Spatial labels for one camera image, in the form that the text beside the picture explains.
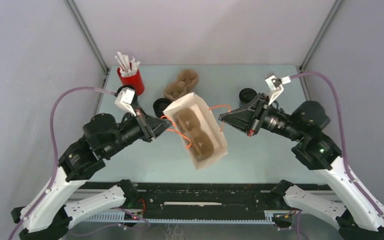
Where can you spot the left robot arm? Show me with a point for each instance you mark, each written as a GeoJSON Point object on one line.
{"type": "Point", "coordinates": [50, 216]}

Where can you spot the beige paper bag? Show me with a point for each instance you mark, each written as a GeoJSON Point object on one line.
{"type": "Point", "coordinates": [209, 124]}

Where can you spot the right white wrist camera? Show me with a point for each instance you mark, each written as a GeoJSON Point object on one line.
{"type": "Point", "coordinates": [276, 86]}

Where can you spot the single brown pulp carrier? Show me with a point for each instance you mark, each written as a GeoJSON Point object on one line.
{"type": "Point", "coordinates": [189, 125]}

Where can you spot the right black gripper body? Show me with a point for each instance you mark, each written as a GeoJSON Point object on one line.
{"type": "Point", "coordinates": [272, 119]}

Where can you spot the stack of black lids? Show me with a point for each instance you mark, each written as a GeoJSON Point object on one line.
{"type": "Point", "coordinates": [160, 105]}

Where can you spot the red cylindrical holder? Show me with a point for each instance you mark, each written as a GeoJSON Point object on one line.
{"type": "Point", "coordinates": [135, 81]}

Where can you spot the black plastic cup lid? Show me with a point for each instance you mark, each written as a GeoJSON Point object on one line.
{"type": "Point", "coordinates": [247, 94]}

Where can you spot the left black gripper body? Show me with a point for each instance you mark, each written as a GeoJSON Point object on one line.
{"type": "Point", "coordinates": [131, 129]}

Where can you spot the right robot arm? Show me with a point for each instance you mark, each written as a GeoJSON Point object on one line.
{"type": "Point", "coordinates": [357, 215]}

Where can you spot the black paper coffee cup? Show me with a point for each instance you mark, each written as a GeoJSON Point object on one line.
{"type": "Point", "coordinates": [242, 103]}

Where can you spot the brown pulp cup carrier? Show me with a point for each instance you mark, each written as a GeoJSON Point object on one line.
{"type": "Point", "coordinates": [185, 82]}

